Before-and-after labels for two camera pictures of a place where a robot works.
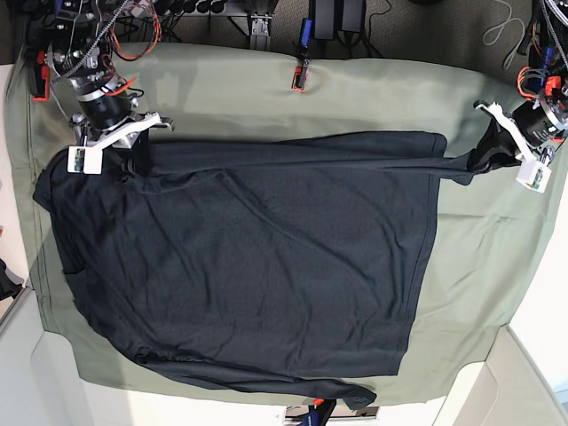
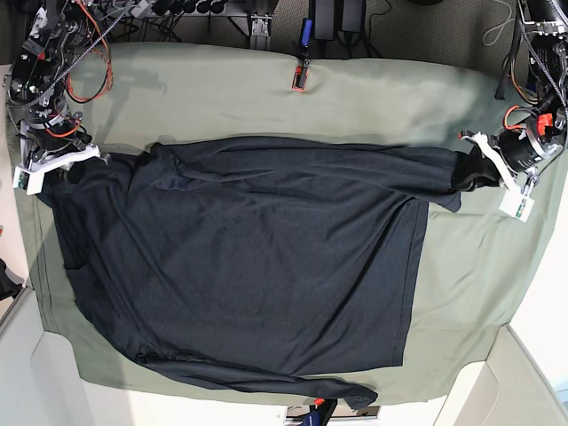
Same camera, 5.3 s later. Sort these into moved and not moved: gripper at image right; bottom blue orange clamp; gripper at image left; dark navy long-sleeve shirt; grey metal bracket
Moved: gripper at image left; gripper at image right
Not moved: grey metal bracket; bottom blue orange clamp; dark navy long-sleeve shirt
